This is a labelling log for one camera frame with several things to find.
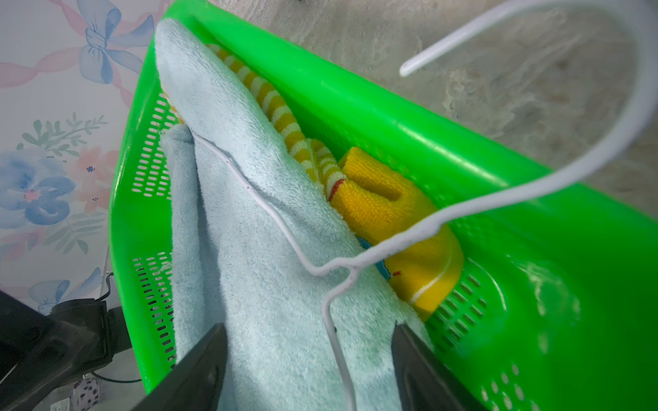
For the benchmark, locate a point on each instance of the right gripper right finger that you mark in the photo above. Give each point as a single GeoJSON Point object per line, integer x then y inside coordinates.
{"type": "Point", "coordinates": [424, 383]}

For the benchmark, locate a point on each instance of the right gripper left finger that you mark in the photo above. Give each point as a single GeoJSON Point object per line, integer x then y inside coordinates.
{"type": "Point", "coordinates": [196, 382]}

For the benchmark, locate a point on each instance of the light green towel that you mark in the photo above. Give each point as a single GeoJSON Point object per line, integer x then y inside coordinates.
{"type": "Point", "coordinates": [231, 263]}

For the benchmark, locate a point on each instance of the yellow striped towel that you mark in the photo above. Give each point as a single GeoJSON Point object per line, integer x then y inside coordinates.
{"type": "Point", "coordinates": [375, 201]}

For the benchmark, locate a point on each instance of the white hanger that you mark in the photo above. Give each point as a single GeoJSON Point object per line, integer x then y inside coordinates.
{"type": "Point", "coordinates": [641, 20]}

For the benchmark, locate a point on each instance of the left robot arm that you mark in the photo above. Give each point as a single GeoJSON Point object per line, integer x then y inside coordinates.
{"type": "Point", "coordinates": [40, 353]}

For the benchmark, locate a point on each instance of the green plastic basket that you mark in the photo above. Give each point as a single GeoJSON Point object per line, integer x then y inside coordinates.
{"type": "Point", "coordinates": [557, 307]}

